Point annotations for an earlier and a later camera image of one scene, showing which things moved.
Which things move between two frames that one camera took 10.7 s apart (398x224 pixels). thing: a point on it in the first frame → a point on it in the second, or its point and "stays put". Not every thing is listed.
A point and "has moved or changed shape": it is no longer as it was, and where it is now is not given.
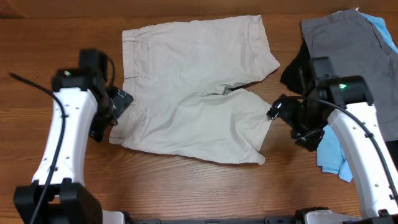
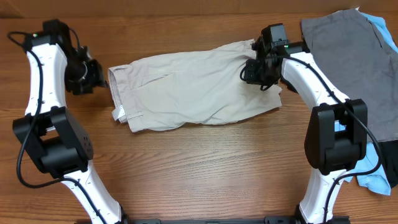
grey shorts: x=355 y=47 stays put
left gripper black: x=119 y=97 → x=97 y=78
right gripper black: x=313 y=135 → x=252 y=78
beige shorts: x=176 y=74 has moved or changed shape
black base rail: x=115 y=216 stays put
